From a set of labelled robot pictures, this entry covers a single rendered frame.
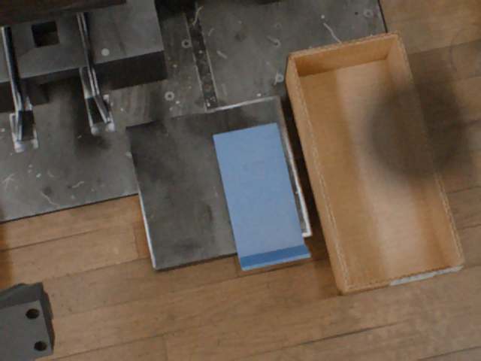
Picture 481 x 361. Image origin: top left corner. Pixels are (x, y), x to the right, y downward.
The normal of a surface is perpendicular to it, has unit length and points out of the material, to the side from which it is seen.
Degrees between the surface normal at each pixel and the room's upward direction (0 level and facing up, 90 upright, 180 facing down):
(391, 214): 0
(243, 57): 0
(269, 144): 0
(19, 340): 31
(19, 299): 59
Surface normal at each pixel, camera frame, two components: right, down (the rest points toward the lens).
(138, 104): 0.01, -0.25
